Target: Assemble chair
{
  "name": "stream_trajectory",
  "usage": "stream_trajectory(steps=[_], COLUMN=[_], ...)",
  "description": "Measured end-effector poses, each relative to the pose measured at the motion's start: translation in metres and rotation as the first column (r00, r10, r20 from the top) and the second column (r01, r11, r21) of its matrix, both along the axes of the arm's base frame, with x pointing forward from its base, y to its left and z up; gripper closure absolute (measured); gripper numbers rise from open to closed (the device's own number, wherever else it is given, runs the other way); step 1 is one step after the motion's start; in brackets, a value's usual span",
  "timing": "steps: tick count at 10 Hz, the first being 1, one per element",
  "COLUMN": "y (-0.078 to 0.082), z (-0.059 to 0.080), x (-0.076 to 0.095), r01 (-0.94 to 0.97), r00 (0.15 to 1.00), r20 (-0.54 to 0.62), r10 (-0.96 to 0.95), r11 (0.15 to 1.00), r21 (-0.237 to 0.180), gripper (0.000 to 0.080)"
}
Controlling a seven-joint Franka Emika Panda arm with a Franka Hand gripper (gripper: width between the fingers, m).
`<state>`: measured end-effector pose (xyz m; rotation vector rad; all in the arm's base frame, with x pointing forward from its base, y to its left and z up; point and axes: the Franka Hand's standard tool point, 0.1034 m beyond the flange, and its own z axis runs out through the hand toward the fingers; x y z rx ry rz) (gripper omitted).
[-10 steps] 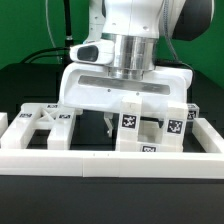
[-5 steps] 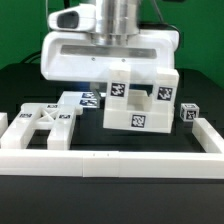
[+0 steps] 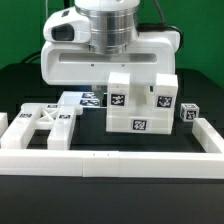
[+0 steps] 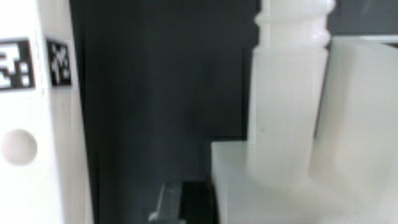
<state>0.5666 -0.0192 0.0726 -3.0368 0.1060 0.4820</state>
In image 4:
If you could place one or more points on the white chair seat part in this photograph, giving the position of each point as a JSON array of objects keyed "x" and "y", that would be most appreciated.
[{"x": 309, "y": 172}]

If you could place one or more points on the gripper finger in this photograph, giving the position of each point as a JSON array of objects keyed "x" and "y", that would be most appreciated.
[{"x": 185, "y": 205}]

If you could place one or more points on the white chair back part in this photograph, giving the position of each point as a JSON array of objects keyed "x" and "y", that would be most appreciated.
[{"x": 45, "y": 193}]

